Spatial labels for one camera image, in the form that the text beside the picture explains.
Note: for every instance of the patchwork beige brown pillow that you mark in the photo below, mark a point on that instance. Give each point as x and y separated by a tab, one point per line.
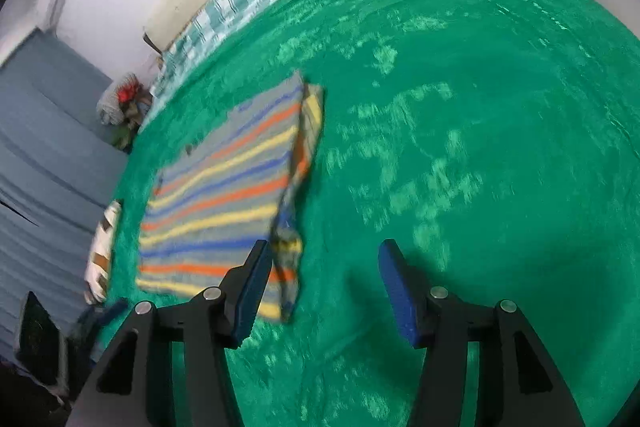
98	268

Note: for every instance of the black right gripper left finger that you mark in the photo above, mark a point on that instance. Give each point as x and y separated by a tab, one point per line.
132	384

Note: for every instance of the blue grey curtain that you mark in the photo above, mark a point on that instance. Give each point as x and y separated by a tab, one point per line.
59	170

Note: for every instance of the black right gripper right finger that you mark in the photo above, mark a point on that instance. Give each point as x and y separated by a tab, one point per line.
487	360

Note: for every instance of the pile of clothes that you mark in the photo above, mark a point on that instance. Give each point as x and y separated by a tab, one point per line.
124	106

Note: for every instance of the striped knit sweater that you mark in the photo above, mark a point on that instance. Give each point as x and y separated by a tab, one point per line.
239	185

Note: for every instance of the green floral bedspread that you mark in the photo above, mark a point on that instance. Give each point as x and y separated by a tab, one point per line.
496	141

